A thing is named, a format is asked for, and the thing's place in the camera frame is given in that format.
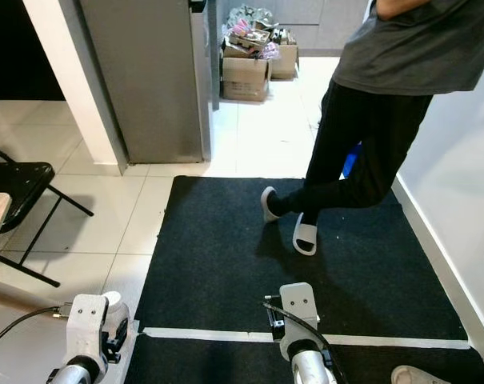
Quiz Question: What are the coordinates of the small blue object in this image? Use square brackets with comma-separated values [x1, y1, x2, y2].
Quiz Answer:
[342, 144, 362, 178]

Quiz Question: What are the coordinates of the person in grey shirt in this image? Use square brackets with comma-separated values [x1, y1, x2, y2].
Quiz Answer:
[260, 0, 484, 258]

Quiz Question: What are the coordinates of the black floor mat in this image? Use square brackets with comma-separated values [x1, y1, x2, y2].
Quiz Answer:
[123, 176, 472, 384]

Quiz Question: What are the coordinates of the large plain cardboard box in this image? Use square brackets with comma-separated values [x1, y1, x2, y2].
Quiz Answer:
[222, 56, 272, 102]

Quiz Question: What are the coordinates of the white tape strip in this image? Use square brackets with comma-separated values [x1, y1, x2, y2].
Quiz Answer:
[142, 326, 471, 351]

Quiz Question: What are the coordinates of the small plain cardboard box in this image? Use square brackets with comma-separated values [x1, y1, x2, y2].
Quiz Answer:
[270, 40, 300, 81]

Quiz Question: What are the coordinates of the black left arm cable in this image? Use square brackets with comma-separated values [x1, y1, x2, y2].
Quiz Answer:
[0, 306, 73, 353]

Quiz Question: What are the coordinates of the grey two-door fridge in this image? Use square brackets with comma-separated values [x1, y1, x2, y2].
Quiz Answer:
[78, 0, 214, 166]

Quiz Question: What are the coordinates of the black folding chair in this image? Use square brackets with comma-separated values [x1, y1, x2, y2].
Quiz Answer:
[0, 142, 95, 287]

